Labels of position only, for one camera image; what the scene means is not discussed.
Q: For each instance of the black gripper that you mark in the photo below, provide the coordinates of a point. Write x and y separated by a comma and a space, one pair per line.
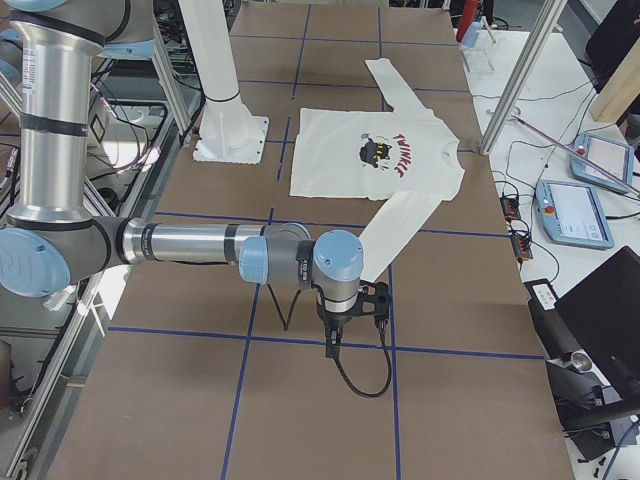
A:
337, 318

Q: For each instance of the cream long-sleeve Twinkle shirt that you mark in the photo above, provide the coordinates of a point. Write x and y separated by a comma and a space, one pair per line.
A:
406, 157

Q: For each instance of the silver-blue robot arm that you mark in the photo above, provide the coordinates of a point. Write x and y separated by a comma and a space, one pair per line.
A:
51, 240

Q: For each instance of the black power adapter box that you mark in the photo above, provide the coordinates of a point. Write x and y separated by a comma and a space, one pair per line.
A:
558, 341

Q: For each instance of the black laptop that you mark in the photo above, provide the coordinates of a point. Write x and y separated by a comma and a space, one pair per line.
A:
602, 313

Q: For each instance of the near blue teach pendant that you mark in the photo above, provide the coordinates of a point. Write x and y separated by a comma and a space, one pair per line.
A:
571, 215

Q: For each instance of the blue teach pendant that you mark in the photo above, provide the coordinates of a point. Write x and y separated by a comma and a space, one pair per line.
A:
571, 215
613, 156

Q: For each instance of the clear acrylic drying rack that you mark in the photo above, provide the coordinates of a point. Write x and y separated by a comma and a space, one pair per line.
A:
477, 60

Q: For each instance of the reacher grabber stick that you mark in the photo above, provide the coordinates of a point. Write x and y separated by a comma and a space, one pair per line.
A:
581, 157

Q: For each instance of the blue cup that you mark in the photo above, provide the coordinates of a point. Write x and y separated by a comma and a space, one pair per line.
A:
471, 35

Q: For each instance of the far blue teach pendant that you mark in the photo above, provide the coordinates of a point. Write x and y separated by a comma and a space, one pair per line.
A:
613, 156

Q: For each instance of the red cylinder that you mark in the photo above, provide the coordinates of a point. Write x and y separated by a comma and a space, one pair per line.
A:
467, 16

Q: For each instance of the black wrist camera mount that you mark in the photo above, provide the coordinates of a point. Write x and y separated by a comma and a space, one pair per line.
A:
374, 300

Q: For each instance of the white camera post with base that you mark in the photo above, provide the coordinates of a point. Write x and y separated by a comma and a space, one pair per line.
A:
228, 131

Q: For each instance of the aluminium frame post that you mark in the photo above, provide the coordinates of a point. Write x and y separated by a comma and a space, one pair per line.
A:
527, 59

